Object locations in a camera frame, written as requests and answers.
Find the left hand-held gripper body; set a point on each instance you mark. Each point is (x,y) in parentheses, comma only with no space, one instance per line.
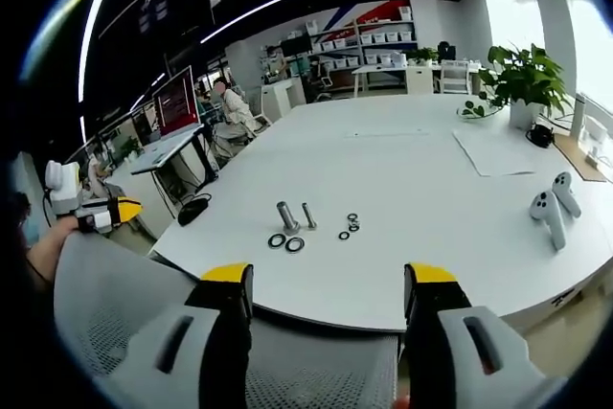
(64,193)

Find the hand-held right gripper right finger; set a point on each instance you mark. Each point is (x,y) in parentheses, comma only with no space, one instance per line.
(460,342)

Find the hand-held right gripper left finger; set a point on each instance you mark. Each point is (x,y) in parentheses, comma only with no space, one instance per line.
(196,337)

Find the large black-rimmed washer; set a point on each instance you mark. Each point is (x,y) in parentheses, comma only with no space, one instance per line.
(286,245)
(277,241)

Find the large steel threaded stud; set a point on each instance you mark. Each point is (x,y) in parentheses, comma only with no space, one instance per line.
(286,217)

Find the small black-rimmed washer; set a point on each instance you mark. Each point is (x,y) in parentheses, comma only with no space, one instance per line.
(349,216)
(340,235)
(350,226)

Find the small steel threaded stud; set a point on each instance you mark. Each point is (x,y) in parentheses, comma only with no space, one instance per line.
(309,217)

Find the person's right hand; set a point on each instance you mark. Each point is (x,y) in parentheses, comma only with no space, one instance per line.
(403,402)

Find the white standing desk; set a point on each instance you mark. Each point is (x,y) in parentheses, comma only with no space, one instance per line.
(165,152)

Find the grey mesh office chair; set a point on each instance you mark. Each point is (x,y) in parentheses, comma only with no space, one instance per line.
(297,370)

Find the computer monitor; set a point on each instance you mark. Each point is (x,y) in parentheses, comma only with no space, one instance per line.
(176,102)

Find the white handheld controller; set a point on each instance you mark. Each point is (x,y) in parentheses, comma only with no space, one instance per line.
(548,217)
(566,193)

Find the white paper sheet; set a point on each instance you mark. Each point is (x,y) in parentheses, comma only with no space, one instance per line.
(493,150)

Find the wooden board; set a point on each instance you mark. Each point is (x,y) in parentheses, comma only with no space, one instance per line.
(579,162)

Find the small black device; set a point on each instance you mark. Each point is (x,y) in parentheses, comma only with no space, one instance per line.
(540,135)

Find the glass bowl with plant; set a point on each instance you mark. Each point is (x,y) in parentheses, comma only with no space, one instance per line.
(476,111)

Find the white office chair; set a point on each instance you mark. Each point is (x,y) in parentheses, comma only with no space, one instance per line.
(454,76)

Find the potted green plant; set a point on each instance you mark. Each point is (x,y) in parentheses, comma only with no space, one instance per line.
(524,83)

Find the white background table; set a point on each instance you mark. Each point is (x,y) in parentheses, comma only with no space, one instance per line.
(383,76)

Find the shelf with white bins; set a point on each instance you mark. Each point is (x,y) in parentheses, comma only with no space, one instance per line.
(373,42)

